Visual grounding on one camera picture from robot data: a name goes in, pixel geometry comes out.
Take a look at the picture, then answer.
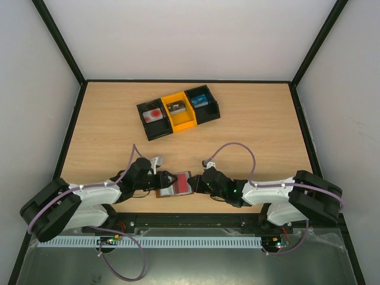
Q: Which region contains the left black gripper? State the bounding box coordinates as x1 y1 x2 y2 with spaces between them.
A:
134 170 178 191

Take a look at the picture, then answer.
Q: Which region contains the brown leather card holder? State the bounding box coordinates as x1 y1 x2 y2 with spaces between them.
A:
156 171 194 198

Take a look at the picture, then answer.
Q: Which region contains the red credit card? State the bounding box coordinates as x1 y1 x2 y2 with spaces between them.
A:
174 172 191 195

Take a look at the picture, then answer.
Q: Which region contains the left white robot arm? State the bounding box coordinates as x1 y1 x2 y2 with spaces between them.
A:
20 157 177 242

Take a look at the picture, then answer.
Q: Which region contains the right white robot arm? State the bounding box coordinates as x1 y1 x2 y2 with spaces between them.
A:
188 167 343 233

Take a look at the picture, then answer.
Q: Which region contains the red white card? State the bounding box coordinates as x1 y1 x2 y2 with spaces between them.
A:
142 107 164 124

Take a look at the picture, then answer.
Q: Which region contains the grey vip card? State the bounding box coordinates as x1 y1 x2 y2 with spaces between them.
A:
166 100 186 115

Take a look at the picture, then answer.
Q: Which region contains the blue card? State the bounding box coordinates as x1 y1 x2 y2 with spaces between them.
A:
191 94 208 108

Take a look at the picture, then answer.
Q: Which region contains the left black bin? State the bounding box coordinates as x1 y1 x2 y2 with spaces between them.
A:
137 99 173 141

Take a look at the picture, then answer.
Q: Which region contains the black bin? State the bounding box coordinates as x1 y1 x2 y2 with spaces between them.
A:
185 85 220 125
137 99 173 141

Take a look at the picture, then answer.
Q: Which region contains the yellow middle bin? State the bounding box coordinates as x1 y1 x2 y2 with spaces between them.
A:
160 91 197 132

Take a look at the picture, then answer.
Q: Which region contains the right black bin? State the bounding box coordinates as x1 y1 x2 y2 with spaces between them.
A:
185 85 220 125

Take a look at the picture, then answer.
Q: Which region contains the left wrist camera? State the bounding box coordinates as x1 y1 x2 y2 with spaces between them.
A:
150 156 163 175

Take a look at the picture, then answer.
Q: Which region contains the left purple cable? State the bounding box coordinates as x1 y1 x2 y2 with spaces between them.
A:
27 144 148 281

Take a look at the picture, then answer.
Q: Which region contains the purple cable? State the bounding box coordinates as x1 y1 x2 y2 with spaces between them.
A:
27 144 148 281
207 142 345 257

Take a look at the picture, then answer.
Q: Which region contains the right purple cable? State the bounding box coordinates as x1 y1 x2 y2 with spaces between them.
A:
207 142 345 257

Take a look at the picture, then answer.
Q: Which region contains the light blue cable duct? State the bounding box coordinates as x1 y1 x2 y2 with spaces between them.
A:
37 236 262 249

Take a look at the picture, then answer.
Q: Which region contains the black enclosure frame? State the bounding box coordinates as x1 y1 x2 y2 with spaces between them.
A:
8 1 365 284

